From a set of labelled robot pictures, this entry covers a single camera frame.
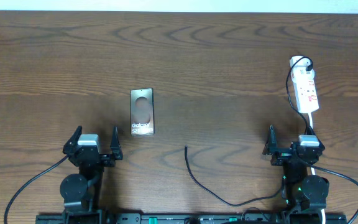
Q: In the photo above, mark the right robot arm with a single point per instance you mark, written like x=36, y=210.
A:
x=304, y=191

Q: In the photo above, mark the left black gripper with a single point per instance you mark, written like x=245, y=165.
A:
x=73, y=141

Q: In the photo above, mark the white USB charger adapter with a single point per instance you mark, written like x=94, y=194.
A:
x=301, y=61

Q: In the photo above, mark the white power strip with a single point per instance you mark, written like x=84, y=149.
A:
x=305, y=90

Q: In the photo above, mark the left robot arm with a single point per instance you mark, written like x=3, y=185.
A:
x=81, y=191

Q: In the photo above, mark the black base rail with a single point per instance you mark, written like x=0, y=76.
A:
x=136, y=218

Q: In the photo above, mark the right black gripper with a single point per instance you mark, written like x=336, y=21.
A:
x=270, y=147

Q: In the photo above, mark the Samsung Galaxy smartphone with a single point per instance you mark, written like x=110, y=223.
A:
x=142, y=112

